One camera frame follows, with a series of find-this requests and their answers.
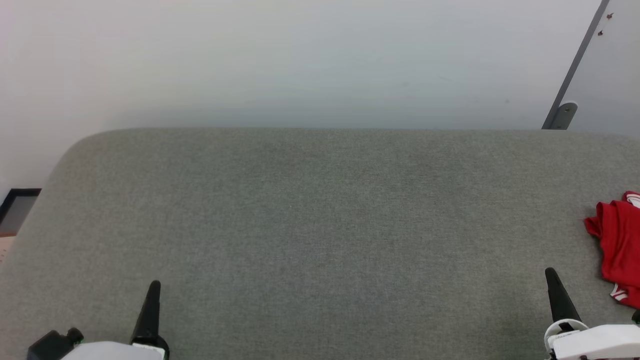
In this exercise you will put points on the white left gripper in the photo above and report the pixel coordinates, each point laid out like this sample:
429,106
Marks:
115,351

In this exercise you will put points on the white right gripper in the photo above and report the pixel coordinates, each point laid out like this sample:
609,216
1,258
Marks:
600,342

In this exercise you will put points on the red and white garment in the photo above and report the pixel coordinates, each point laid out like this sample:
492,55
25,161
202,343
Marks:
620,245

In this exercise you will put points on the black right wrist attachment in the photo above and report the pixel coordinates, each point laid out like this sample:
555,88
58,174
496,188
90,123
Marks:
636,317

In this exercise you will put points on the black wrist attachment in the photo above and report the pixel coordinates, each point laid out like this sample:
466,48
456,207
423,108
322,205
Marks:
636,317
50,345

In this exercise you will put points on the black left wrist attachment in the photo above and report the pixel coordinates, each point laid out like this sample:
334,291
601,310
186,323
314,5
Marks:
50,345

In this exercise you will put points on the pale grey door panel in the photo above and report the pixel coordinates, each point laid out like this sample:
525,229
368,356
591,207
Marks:
610,85

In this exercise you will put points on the grey metal door strip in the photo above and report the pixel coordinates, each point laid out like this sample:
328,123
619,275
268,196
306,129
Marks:
575,65

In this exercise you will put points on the black rectangular frame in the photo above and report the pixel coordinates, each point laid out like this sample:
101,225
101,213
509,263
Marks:
7,202

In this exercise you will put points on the grey metal bracket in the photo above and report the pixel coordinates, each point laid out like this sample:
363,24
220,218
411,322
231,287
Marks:
566,116

